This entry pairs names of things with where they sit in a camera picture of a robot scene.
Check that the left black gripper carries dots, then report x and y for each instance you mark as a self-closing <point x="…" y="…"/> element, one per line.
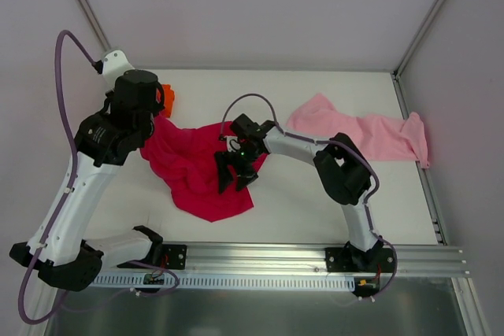
<point x="158" y="97"/>

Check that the right aluminium frame post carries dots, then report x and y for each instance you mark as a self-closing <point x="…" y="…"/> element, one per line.
<point x="421" y="33"/>

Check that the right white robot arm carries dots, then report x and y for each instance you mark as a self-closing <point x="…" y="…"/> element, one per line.
<point x="345" y="175"/>

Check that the aluminium mounting rail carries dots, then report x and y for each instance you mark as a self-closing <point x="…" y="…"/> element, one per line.
<point x="308" y="259"/>

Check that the white slotted cable duct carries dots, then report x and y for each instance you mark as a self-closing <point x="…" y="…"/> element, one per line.
<point x="143" y="280"/>

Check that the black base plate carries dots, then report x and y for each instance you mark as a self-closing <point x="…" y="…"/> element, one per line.
<point x="338" y="260"/>
<point x="173" y="256"/>

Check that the orange t shirt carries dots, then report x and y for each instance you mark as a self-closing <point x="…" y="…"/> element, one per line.
<point x="165" y="97"/>

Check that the aluminium frame post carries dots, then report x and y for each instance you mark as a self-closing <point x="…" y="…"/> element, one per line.
<point x="421" y="33"/>
<point x="95" y="26"/>

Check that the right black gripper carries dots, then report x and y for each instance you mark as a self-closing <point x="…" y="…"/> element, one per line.
<point x="236" y="165"/>

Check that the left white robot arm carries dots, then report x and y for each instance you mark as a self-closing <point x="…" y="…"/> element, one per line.
<point x="58" y="251"/>

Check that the left aluminium frame post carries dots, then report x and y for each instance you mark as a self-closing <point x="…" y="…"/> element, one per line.
<point x="95" y="26"/>

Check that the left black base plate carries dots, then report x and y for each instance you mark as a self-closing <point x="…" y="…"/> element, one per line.
<point x="173" y="256"/>

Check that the pink t shirt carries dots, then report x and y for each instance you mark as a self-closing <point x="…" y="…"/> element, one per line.
<point x="378" y="137"/>

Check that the red t shirt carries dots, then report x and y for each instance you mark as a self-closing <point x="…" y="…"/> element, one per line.
<point x="183" y="159"/>

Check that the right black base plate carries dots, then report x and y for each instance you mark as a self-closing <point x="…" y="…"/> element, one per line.
<point x="338" y="260"/>

